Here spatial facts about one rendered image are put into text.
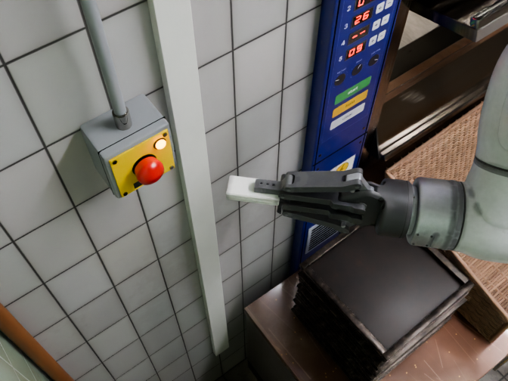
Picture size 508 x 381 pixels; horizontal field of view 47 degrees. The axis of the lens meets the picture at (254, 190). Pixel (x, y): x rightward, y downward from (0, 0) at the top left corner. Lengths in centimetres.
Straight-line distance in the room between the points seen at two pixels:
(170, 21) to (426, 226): 40
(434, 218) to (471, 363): 98
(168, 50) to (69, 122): 16
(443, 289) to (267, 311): 49
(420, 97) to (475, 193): 77
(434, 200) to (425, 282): 68
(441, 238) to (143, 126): 41
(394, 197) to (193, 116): 33
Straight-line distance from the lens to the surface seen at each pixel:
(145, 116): 80
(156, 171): 80
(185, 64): 82
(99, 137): 79
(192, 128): 92
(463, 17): 113
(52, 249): 99
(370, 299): 137
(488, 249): 78
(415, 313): 138
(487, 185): 76
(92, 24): 67
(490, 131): 75
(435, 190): 76
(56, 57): 73
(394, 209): 75
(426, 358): 167
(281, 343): 162
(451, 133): 173
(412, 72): 137
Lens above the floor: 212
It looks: 57 degrees down
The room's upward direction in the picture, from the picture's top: straight up
